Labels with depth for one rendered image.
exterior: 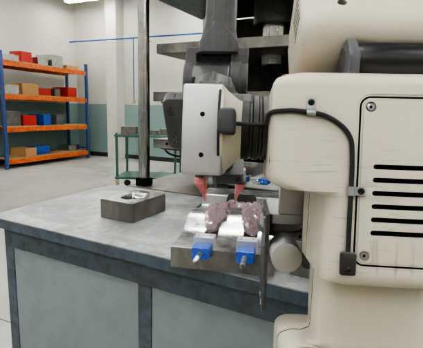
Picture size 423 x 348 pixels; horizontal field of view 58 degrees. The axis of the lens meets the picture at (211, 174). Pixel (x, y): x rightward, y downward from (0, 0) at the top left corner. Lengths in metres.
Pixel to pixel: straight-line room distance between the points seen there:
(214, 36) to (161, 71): 8.39
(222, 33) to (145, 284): 0.81
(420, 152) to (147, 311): 0.97
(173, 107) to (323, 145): 0.21
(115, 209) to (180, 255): 0.48
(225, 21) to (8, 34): 8.78
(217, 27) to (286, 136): 0.28
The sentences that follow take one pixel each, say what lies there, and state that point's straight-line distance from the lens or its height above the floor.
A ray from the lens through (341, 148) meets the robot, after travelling 0.41.
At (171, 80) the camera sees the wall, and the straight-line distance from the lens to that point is 8.87.
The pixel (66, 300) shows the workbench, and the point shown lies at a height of 0.53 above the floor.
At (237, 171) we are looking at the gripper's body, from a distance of 0.82.
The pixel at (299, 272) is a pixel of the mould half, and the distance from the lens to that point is 0.98.
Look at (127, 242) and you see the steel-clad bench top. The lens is 1.18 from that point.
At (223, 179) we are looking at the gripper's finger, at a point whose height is 1.05.
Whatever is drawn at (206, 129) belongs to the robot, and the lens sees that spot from 0.47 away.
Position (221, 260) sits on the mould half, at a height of 0.83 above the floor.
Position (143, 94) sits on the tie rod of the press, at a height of 1.27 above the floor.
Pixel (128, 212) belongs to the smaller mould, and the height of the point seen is 0.84.
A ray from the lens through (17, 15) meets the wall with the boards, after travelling 9.56.
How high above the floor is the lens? 1.19
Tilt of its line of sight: 9 degrees down
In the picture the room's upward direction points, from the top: 1 degrees clockwise
